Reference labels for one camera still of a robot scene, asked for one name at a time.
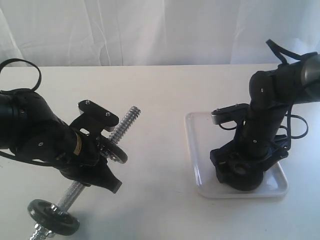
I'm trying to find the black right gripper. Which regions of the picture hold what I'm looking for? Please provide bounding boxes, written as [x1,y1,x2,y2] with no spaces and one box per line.
[210,134,290,185]

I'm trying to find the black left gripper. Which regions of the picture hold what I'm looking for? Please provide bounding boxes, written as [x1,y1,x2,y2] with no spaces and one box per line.
[58,117,122,194]

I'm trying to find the black weight plate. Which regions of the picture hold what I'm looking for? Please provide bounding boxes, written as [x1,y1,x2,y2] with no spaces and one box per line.
[99,137,128,164]
[27,199,80,236]
[228,162,264,191]

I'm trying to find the chrome dumbbell bar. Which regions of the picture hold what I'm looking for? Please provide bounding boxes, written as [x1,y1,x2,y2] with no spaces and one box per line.
[28,106,141,240]

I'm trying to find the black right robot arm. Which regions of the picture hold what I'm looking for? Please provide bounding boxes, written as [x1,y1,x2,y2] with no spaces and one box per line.
[210,53,320,191]

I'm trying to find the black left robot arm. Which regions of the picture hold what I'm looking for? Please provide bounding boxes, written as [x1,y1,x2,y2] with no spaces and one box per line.
[0,89,122,193]

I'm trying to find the white rectangular tray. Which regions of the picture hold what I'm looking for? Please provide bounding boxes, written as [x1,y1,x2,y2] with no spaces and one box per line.
[184,111,289,199]

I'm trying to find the chrome spinlock collar nut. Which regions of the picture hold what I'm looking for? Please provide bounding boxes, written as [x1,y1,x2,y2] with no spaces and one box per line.
[34,203,66,238]

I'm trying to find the white backdrop curtain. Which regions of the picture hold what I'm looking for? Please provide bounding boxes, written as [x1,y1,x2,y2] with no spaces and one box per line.
[0,0,320,66]

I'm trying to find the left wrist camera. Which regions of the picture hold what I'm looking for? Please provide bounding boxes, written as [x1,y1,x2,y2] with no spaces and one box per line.
[78,99,120,132]

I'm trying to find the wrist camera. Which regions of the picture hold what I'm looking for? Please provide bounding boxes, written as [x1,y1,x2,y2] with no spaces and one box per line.
[78,99,120,132]
[211,103,249,125]

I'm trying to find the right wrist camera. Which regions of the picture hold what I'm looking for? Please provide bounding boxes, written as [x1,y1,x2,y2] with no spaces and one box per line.
[211,103,249,125]

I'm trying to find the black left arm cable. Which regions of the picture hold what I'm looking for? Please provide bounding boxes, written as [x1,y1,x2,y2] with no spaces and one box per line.
[0,58,42,96]

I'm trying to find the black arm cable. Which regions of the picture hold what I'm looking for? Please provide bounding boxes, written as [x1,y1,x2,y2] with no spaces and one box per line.
[0,58,42,96]
[265,38,311,141]

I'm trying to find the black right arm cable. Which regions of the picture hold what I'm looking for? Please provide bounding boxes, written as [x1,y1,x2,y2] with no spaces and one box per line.
[265,38,311,141]

